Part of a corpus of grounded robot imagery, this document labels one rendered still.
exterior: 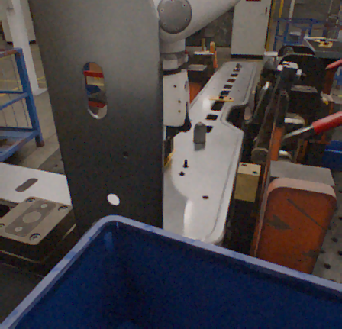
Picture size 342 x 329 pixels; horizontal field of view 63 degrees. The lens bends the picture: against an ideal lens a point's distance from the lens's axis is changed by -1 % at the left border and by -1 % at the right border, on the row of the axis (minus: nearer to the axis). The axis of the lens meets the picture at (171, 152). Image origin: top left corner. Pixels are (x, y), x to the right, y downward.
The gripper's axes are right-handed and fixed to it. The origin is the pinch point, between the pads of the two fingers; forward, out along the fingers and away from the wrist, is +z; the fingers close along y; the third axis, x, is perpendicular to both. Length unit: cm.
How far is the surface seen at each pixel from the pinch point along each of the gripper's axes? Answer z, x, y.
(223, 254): -11.8, 35.1, -16.8
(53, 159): 34, -36, 63
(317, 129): -7.7, 1.0, -27.3
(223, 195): 3.8, 7.8, -14.0
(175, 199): 4.1, 11.0, -6.3
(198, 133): 1.5, -11.1, -5.2
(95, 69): 43, -235, 163
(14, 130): 87, -147, 209
